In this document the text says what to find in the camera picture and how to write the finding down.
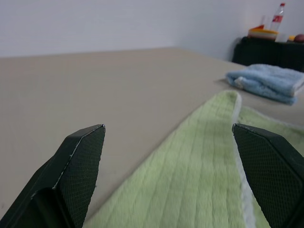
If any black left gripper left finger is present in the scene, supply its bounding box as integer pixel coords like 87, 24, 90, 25
0, 124, 106, 228

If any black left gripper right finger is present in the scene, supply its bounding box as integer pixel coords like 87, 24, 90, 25
232, 123, 304, 228

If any green striped towel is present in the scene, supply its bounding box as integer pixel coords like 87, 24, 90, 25
84, 90, 304, 228

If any folded light blue towel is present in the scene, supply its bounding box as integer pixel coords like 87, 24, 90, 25
225, 63, 304, 105

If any black crate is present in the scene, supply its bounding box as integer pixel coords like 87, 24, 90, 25
231, 36, 304, 73

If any yellow plastic bowl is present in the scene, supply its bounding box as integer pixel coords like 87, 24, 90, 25
248, 29, 279, 42

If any orange plastic plate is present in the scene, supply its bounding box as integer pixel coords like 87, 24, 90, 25
247, 24, 266, 33

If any clear bottle with red label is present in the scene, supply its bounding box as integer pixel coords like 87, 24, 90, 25
270, 2, 286, 33

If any clear drinking glass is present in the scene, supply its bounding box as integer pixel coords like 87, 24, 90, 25
261, 15, 271, 29

